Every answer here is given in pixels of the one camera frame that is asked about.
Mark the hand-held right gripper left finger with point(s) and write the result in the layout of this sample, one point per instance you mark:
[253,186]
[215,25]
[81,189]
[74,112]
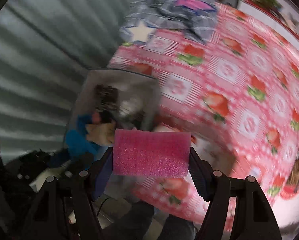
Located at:
[102,182]

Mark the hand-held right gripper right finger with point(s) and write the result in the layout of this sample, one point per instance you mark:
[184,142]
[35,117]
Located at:
[199,177]

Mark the blue cloth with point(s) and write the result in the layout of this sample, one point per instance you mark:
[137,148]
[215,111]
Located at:
[77,142]

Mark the beige cloth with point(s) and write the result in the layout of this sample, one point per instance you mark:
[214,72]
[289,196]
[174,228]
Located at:
[100,132]

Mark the pink sponge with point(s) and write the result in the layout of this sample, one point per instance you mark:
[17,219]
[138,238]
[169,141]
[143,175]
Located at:
[152,155]

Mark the purple brown knitted sleeve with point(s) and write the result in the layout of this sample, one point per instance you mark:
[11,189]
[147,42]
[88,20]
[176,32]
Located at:
[105,96]

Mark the person's blue jeans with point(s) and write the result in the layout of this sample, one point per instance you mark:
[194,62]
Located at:
[139,222]

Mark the red round tray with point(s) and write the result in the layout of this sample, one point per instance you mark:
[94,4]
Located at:
[289,191]

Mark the pink strawberry tablecloth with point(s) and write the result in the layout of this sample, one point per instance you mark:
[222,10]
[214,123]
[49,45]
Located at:
[239,92]

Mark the grey plaid star cloth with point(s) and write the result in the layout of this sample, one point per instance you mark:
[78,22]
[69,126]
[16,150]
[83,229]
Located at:
[169,12]

